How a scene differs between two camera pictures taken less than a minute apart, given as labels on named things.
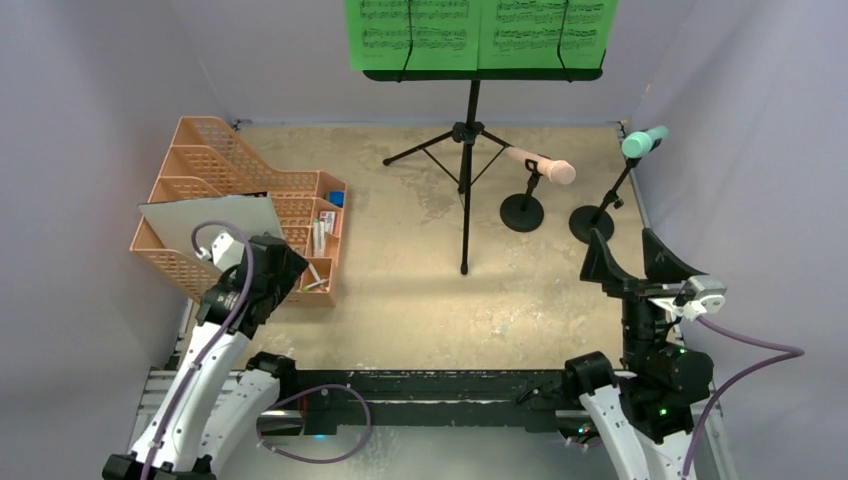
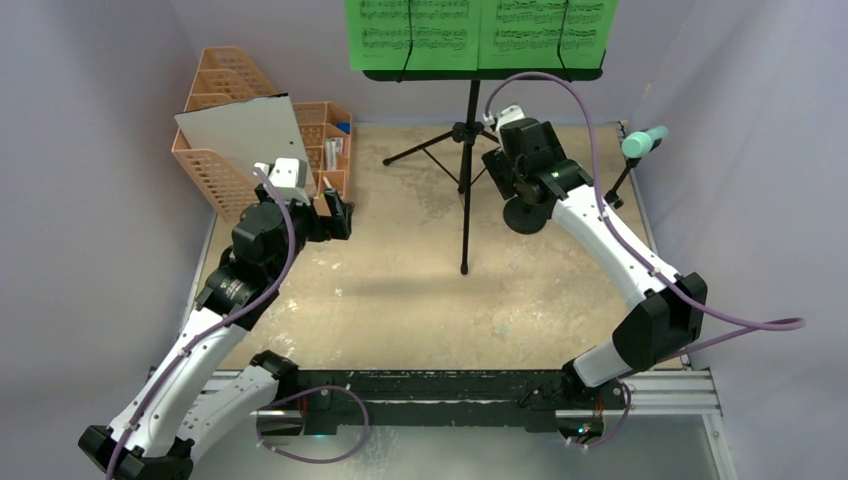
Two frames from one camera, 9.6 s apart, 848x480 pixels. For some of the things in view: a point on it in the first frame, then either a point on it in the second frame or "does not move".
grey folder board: [171, 224] to [248, 133]
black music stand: [465, 131] does not move
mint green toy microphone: [637, 144] does not move
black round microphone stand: [524, 212] does not move
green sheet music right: [544, 34] does not move
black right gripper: [636, 287] to [499, 172]
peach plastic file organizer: [200, 163] to [226, 75]
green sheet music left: [444, 32] does not move
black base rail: [516, 399] does not move
